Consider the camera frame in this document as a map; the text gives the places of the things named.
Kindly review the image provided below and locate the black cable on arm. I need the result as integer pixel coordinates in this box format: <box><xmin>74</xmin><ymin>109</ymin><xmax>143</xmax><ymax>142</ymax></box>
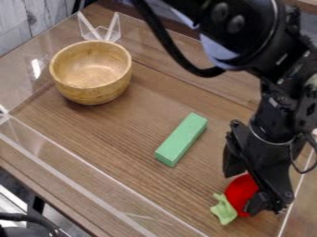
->
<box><xmin>131</xmin><ymin>0</ymin><xmax>226</xmax><ymax>79</ymax></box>

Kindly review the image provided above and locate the red plush strawberry toy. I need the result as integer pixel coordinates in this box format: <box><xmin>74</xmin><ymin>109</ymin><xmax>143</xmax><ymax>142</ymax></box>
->
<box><xmin>210</xmin><ymin>173</ymin><xmax>258</xmax><ymax>225</ymax></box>

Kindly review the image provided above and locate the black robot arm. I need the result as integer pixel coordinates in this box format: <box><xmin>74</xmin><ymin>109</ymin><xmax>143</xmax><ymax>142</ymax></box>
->
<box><xmin>167</xmin><ymin>0</ymin><xmax>317</xmax><ymax>216</ymax></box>

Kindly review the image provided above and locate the black cable under table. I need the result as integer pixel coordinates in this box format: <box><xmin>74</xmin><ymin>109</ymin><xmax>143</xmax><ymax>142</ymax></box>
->
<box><xmin>0</xmin><ymin>212</ymin><xmax>59</xmax><ymax>237</ymax></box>

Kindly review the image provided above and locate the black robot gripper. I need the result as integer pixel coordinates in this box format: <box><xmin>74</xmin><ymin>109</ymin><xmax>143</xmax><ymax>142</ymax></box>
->
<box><xmin>224</xmin><ymin>119</ymin><xmax>307</xmax><ymax>216</ymax></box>

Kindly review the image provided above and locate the green rectangular block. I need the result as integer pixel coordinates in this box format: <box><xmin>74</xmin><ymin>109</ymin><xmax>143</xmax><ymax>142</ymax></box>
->
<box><xmin>155</xmin><ymin>113</ymin><xmax>209</xmax><ymax>167</ymax></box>

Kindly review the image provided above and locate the wooden bowl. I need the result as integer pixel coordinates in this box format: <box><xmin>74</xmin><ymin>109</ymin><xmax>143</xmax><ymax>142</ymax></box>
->
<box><xmin>50</xmin><ymin>41</ymin><xmax>131</xmax><ymax>106</ymax></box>

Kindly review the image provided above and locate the black table leg frame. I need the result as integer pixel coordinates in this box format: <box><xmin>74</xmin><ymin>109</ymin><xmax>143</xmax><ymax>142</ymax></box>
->
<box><xmin>27</xmin><ymin>195</ymin><xmax>46</xmax><ymax>215</ymax></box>

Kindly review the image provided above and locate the clear acrylic corner bracket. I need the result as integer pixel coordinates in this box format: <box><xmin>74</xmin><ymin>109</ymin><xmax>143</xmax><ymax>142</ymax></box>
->
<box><xmin>77</xmin><ymin>12</ymin><xmax>122</xmax><ymax>43</ymax></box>

